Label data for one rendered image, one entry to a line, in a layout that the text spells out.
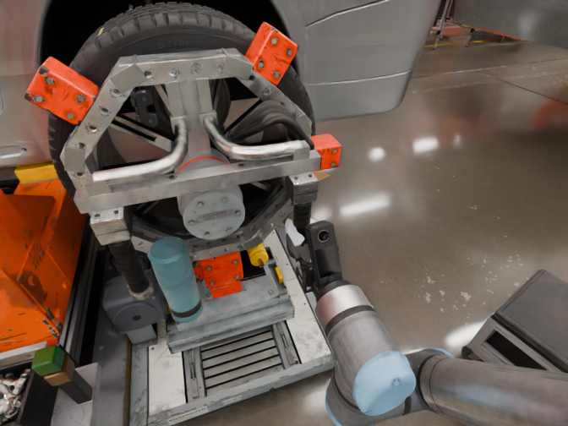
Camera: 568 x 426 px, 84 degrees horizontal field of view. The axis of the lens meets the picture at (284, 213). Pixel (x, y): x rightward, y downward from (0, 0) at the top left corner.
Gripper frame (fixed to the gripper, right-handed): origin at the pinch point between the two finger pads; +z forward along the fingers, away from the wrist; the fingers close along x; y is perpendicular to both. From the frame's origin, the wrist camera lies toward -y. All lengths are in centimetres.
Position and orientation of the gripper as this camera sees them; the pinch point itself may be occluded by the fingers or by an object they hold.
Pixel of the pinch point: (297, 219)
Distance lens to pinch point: 68.5
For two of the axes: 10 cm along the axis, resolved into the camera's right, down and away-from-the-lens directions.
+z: -3.2, -6.1, 7.3
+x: 9.5, -2.0, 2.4
